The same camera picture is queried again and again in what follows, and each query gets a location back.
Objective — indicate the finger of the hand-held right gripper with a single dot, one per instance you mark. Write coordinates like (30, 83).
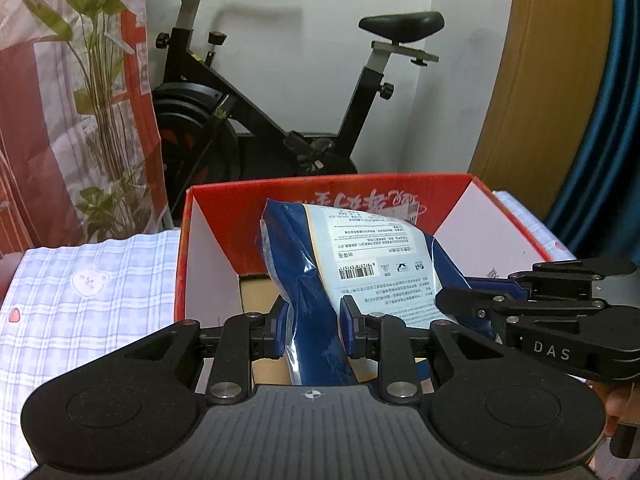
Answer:
(560, 277)
(480, 302)

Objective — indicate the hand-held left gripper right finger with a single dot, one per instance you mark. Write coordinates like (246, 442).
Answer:
(347, 332)

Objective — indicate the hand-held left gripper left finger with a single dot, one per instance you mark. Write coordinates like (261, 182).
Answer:
(285, 332)

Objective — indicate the blue plastic packet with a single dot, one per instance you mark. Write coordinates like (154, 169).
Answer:
(360, 250)

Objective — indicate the red cardboard box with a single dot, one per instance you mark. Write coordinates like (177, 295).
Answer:
(320, 195)

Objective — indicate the person's right hand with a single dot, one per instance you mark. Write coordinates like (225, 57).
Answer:
(620, 402)

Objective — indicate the blue curtain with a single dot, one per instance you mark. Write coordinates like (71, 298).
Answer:
(610, 135)

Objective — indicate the plaid bedsheet with bear print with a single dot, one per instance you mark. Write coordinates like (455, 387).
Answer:
(90, 320)

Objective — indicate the wooden door panel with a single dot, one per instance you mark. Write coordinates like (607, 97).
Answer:
(540, 70)

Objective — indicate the black exercise bike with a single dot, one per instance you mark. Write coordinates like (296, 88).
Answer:
(200, 100)

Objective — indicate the red plant-print curtain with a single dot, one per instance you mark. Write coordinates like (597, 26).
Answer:
(60, 110)

